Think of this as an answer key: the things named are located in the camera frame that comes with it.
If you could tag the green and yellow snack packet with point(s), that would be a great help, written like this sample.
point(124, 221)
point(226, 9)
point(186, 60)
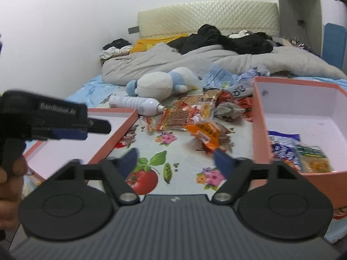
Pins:
point(314, 162)

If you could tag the blue noodle packet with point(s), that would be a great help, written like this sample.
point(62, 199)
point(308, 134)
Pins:
point(282, 149)

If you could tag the clear blue printed plastic bag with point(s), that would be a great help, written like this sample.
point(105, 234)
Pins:
point(219, 74)

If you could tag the silver grey snack packet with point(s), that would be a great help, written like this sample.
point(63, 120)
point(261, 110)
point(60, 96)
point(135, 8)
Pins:
point(227, 109)

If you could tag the pile of folded clothes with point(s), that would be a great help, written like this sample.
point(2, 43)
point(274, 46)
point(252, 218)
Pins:
point(116, 47)

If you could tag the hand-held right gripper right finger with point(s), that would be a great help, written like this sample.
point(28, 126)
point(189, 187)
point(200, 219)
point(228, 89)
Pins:
point(223, 162)

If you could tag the pink cardboard box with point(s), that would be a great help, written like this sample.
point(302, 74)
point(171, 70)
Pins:
point(298, 105)

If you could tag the pink box lid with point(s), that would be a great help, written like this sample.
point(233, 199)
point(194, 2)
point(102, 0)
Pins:
point(89, 138)

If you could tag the light blue bed sheet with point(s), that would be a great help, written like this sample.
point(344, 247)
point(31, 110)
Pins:
point(89, 89)

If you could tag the black clothing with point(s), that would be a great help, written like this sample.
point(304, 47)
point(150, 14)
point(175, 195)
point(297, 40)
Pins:
point(206, 39)

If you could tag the person's left hand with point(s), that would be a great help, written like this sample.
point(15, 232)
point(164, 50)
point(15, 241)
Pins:
point(10, 192)

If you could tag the yellow cloth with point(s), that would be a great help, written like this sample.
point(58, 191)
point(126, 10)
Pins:
point(146, 44)

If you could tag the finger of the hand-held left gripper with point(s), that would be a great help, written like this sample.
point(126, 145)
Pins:
point(70, 135)
point(100, 126)

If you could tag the floral printed sheet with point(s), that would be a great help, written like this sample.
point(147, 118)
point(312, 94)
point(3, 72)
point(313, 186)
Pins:
point(176, 151)

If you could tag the grey wall outlet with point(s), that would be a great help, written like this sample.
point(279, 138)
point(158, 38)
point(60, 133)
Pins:
point(133, 30)

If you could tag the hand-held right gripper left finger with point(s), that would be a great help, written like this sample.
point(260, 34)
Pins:
point(129, 161)

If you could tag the yellow brown snack packet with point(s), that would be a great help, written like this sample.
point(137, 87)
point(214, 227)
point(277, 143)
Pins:
point(158, 122)

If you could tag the white cabinet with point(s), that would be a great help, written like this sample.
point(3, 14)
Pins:
point(295, 5)

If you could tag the cream quilted headboard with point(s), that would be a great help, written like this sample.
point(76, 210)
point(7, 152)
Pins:
point(206, 13)

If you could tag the white cloth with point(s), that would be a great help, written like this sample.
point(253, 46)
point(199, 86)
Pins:
point(240, 34)

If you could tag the blue chair back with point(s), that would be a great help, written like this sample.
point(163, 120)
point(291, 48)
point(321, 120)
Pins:
point(334, 46)

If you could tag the grey duvet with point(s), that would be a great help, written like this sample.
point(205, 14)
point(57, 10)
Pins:
point(151, 65)

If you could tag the white and blue plush toy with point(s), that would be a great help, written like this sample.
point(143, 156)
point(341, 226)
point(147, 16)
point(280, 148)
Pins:
point(154, 84)

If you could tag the brown and red snack packet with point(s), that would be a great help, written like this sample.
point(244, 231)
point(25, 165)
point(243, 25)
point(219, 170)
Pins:
point(189, 113)

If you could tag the white spray bottle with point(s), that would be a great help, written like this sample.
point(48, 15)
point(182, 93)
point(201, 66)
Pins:
point(135, 104)

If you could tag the white printed plastic bag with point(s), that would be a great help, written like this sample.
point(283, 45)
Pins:
point(240, 89)

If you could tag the orange snack packet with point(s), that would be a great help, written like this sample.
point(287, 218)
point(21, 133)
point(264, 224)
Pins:
point(206, 132)

